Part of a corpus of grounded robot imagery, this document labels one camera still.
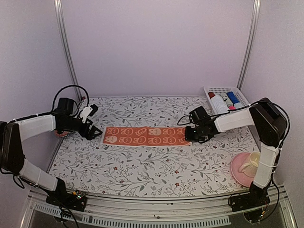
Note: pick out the cream ceramic mug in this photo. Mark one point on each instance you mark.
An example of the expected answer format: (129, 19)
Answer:
(250, 164)

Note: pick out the dark blue rolled towel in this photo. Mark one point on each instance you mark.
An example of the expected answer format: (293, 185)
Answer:
(232, 97)

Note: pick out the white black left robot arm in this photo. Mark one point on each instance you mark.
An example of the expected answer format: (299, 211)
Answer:
(21, 143)

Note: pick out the floral table cover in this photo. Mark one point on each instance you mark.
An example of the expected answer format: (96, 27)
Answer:
(128, 171)

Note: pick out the aluminium frame post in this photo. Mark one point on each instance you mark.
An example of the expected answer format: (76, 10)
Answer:
(64, 39)
(250, 42)

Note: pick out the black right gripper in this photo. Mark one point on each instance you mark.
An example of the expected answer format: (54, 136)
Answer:
(188, 136)

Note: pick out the light blue terry towel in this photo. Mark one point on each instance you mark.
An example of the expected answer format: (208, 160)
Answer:
(219, 104)

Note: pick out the right aluminium frame post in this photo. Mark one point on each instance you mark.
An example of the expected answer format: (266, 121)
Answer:
(250, 42)

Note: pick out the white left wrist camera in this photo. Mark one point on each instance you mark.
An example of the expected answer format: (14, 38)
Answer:
(87, 111)

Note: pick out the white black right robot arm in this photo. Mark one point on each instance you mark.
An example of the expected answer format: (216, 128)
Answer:
(214, 167)

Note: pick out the pink rolled towel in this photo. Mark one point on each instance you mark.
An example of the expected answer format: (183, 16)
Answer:
(232, 108)

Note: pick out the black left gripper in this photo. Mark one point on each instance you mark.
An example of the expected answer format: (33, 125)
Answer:
(90, 136)

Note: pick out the white perforated plastic basket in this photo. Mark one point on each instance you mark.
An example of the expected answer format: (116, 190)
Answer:
(218, 90)

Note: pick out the aluminium front rail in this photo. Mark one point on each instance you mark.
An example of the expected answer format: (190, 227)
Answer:
(218, 211)

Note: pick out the panda print rolled towel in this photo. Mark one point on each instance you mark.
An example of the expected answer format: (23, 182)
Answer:
(226, 99)

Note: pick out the left aluminium frame post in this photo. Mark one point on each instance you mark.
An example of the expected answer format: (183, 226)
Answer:
(64, 39)

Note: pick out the orange patterned towel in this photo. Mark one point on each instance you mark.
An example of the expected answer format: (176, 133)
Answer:
(145, 137)

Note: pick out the pink saucer plate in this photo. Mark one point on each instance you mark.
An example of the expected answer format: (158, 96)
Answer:
(241, 178)

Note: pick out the dark red rolled towel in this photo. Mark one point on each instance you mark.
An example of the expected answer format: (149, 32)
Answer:
(211, 95)

